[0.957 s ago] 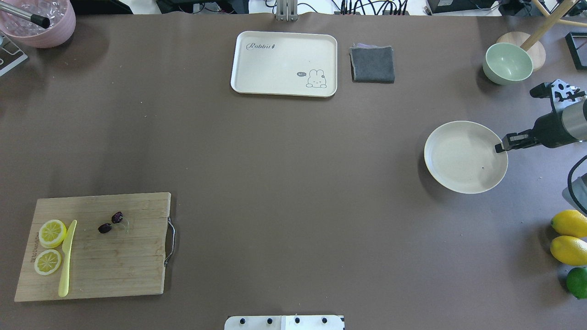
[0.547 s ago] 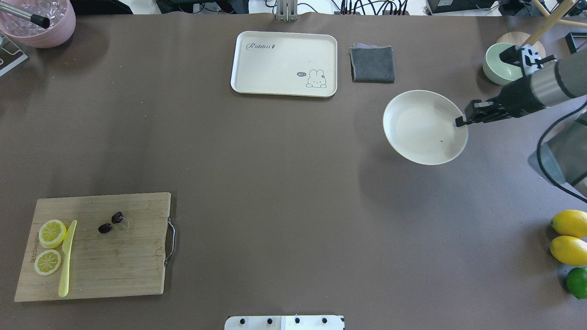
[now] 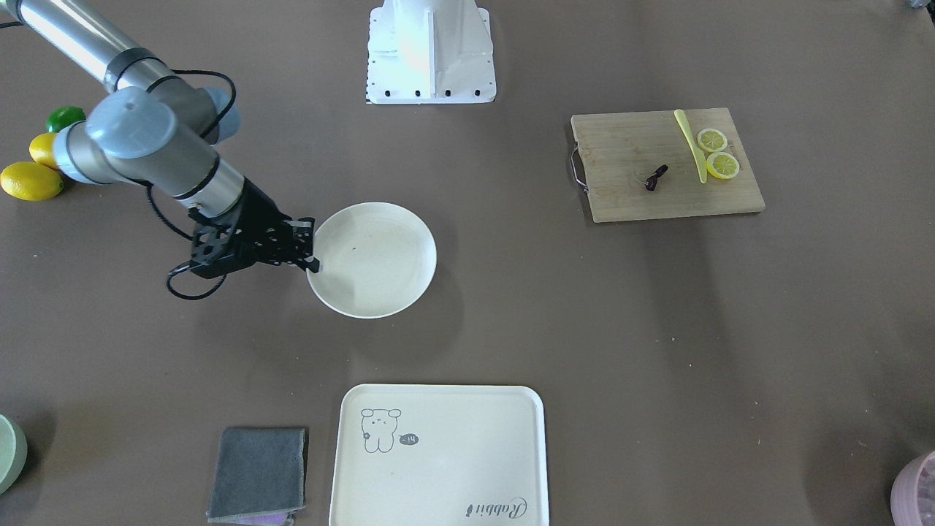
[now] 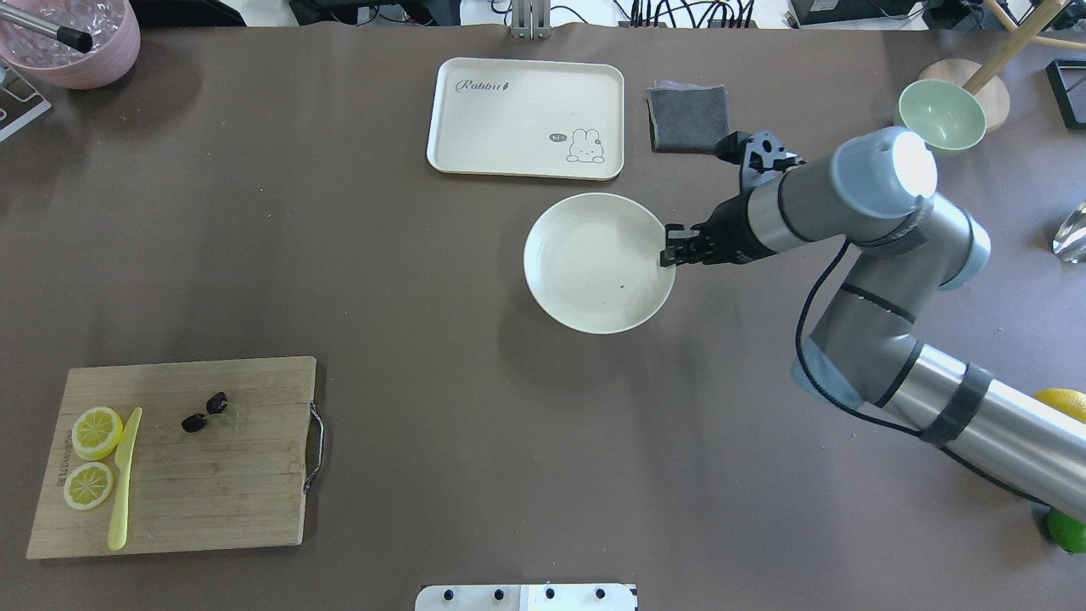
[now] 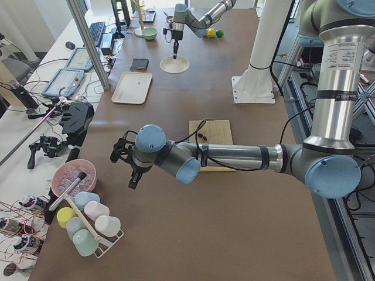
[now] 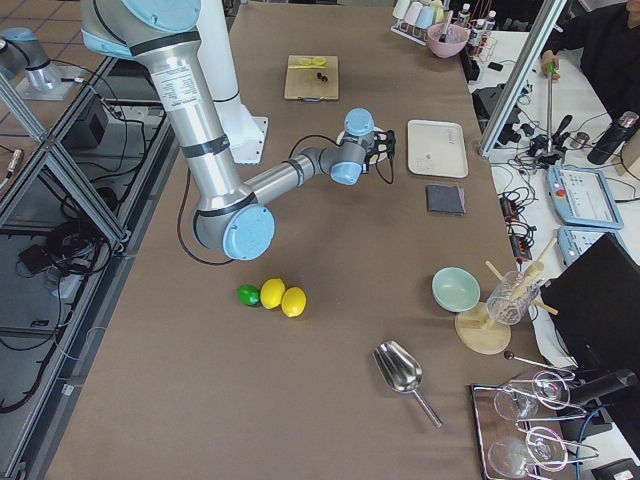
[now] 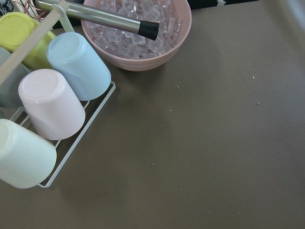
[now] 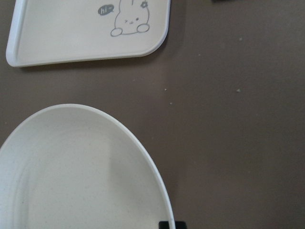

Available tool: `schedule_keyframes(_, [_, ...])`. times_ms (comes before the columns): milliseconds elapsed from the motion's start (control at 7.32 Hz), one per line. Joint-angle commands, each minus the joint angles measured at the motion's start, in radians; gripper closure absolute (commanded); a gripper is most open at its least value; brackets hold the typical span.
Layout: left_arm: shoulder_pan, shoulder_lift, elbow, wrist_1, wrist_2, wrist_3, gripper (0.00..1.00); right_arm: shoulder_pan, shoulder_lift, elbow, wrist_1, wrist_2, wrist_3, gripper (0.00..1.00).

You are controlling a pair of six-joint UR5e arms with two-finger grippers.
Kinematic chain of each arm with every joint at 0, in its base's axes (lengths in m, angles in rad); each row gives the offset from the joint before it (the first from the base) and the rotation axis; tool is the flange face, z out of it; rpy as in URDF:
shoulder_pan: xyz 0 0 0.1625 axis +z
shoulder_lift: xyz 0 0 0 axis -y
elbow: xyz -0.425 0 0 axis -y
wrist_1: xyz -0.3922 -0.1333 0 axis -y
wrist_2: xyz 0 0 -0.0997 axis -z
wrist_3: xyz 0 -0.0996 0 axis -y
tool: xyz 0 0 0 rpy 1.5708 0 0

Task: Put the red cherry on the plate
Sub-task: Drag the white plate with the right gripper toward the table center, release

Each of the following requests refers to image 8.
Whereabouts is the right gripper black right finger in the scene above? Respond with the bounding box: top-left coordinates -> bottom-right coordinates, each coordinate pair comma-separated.
175,221 -> 186,229

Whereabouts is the white round plate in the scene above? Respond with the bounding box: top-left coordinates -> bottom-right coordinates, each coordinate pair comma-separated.
0,104 -> 175,229

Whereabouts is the cream rabbit tray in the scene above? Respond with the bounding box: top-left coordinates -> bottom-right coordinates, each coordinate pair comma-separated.
6,0 -> 171,67

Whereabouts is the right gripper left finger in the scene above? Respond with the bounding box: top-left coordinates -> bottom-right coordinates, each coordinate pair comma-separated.
158,221 -> 168,229

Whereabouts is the folded grey cloth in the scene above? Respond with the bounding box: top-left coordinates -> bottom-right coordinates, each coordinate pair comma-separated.
212,0 -> 236,3

